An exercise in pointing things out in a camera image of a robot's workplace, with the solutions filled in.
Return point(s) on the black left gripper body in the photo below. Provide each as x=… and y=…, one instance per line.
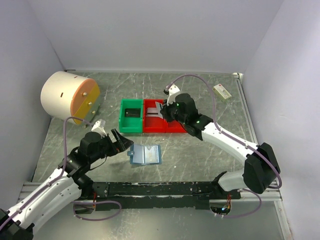
x=107, y=147

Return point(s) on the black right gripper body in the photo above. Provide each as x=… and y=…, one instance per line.
x=171, y=113

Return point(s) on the red plastic bin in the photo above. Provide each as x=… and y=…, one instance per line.
x=152, y=124
x=174, y=127

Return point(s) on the blue card holder wallet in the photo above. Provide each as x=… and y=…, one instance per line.
x=145, y=154

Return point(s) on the white magnetic stripe card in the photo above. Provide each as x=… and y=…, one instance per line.
x=158, y=106

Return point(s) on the green plastic bin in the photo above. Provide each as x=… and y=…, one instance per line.
x=130, y=125

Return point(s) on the white VIP card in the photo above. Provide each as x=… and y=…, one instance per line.
x=152, y=112

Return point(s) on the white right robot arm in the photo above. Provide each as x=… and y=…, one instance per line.
x=260, y=166

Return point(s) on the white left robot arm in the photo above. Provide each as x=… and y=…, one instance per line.
x=67, y=183

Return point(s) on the black credit card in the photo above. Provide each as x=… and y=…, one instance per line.
x=132, y=113

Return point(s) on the small white card box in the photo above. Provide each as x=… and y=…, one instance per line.
x=222, y=92

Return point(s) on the round drawer cabinet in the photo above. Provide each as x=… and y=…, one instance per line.
x=66, y=95

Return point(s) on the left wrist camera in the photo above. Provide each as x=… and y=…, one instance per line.
x=99, y=127

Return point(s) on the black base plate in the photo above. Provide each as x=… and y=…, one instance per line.
x=149, y=195

